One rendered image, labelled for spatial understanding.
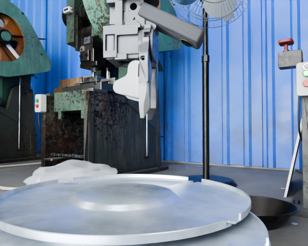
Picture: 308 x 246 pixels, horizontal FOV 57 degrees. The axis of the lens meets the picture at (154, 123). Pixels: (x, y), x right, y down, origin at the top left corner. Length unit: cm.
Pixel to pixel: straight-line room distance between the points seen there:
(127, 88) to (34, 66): 320
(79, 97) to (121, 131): 39
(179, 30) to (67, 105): 179
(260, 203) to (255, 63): 180
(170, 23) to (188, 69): 263
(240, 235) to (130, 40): 33
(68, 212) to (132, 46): 28
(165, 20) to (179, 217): 32
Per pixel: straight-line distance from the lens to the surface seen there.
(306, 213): 136
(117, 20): 51
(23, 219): 30
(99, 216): 28
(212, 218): 28
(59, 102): 228
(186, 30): 48
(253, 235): 27
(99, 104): 201
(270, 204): 131
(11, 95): 366
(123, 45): 48
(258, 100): 283
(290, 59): 142
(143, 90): 44
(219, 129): 292
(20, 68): 351
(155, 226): 25
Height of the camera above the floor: 35
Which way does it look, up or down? 2 degrees up
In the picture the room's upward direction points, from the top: straight up
